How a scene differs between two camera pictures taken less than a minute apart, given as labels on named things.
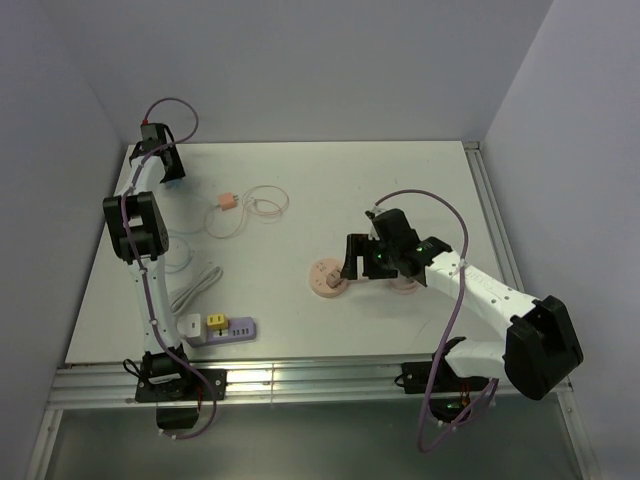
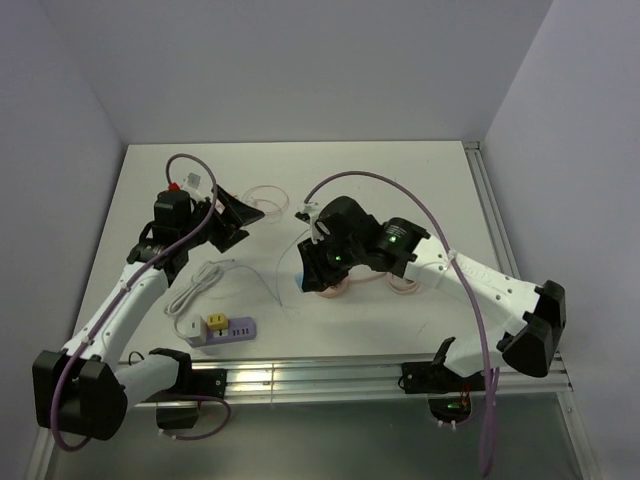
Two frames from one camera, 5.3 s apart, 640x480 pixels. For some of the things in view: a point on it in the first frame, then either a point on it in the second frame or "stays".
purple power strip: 238,329 stays
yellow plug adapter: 217,321 stays
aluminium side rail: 492,215 stays
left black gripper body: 177,170 -> 216,226
